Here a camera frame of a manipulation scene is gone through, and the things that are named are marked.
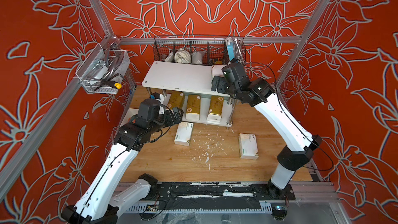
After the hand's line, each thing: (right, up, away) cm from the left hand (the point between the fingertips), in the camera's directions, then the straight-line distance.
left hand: (175, 112), depth 68 cm
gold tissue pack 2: (+7, +1, +22) cm, 23 cm away
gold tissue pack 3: (+21, 0, +21) cm, 30 cm away
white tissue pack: (+2, -14, +21) cm, 26 cm away
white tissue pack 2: (+38, -21, +16) cm, 46 cm away
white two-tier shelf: (+6, +16, +9) cm, 20 cm away
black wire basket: (+18, +37, +29) cm, 51 cm away
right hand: (+19, +14, +1) cm, 23 cm away
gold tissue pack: (-3, +5, +26) cm, 26 cm away
